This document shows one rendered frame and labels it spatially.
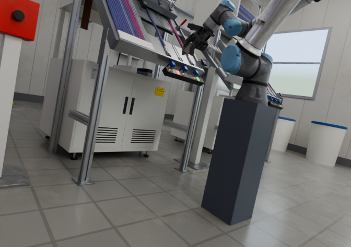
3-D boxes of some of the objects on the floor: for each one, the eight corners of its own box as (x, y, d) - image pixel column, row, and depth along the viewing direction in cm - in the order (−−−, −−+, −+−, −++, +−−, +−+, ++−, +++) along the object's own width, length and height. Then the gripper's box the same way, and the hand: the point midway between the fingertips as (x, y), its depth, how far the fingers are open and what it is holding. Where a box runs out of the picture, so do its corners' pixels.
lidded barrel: (341, 166, 348) (351, 128, 344) (332, 167, 317) (342, 126, 313) (308, 156, 383) (317, 122, 379) (297, 157, 352) (306, 119, 348)
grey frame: (186, 171, 168) (242, -99, 156) (80, 183, 113) (154, -235, 100) (142, 149, 207) (184, -69, 194) (47, 150, 151) (97, -154, 139)
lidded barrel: (292, 152, 402) (300, 120, 398) (280, 152, 371) (289, 118, 367) (268, 144, 437) (275, 116, 433) (255, 144, 405) (262, 113, 401)
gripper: (208, 30, 114) (180, 60, 126) (218, 36, 121) (191, 64, 132) (200, 19, 118) (175, 49, 130) (211, 26, 125) (186, 54, 136)
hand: (183, 52), depth 132 cm, fingers closed
